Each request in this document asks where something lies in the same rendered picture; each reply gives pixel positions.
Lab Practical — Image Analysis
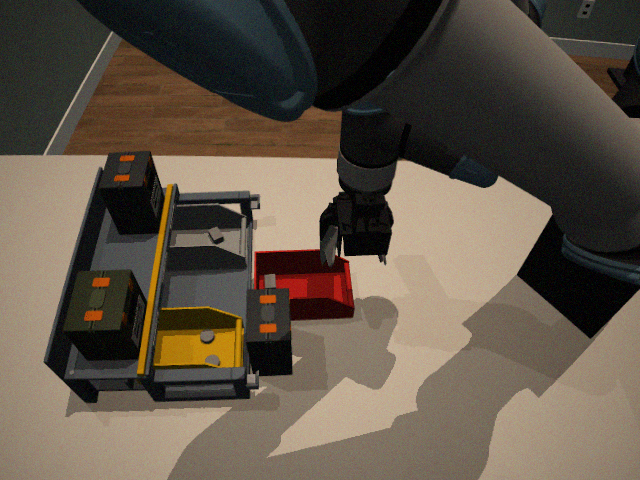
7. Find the yellow flat bar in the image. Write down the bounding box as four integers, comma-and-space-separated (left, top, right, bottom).
137, 184, 173, 376

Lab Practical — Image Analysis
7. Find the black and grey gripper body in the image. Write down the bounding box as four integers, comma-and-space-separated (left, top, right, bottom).
333, 176, 393, 257

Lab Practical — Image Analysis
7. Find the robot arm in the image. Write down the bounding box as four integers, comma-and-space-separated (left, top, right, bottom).
77, 0, 640, 286

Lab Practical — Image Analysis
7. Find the dark grey metal shelf rack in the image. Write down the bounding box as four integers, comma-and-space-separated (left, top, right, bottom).
43, 167, 260, 403

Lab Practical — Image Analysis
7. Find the red bin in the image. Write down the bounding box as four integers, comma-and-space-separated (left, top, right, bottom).
254, 249, 354, 321

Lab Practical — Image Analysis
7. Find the grey metal disc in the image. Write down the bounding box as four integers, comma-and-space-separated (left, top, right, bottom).
200, 329, 215, 344
205, 355, 220, 366

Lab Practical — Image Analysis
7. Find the yellow open bin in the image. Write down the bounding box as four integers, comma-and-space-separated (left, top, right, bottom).
153, 307, 244, 370

